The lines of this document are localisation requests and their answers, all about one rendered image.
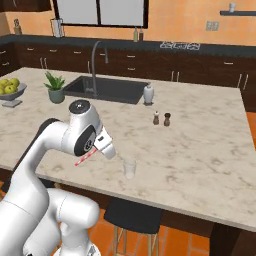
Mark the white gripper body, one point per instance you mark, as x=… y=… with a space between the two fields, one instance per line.
x=107 y=147

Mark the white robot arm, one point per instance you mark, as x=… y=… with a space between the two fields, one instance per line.
x=26 y=186

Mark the red and white striped straw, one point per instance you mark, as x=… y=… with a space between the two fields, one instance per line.
x=86 y=157

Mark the clear glass cup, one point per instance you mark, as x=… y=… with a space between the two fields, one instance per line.
x=129 y=168

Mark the white cup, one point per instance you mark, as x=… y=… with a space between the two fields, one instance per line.
x=232 y=7

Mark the brown salt shaker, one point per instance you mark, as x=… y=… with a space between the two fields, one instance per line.
x=156 y=118

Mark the black sink basin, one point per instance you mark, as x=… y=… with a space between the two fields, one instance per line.
x=106 y=89

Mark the dark brown pepper shaker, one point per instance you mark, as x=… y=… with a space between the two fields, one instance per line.
x=167 y=120

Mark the white soap dispenser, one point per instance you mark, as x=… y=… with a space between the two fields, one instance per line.
x=148 y=93

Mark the black bar stool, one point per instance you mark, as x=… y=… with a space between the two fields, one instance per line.
x=133 y=218

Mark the green potted plant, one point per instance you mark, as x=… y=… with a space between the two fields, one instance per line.
x=55 y=87

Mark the grey curved tap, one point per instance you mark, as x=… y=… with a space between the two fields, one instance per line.
x=96 y=63

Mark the dark brown cupboard run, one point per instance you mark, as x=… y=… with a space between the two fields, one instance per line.
x=133 y=63

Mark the grey fruit bowl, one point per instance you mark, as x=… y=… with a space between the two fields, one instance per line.
x=13 y=94

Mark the green apple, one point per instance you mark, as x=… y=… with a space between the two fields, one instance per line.
x=14 y=81
x=3 y=83
x=10 y=89

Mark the green bottle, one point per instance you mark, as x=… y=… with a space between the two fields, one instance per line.
x=135 y=34

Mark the dark brown bottle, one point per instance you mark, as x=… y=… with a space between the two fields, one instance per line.
x=141 y=34

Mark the brown jar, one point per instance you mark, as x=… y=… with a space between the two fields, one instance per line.
x=17 y=27

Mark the grey wall socket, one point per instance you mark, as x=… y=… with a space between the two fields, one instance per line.
x=212 y=25

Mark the dark brown wall cupboard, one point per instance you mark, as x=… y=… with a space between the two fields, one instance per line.
x=25 y=5

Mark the dark wall shelf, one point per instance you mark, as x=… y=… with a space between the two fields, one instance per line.
x=237 y=13

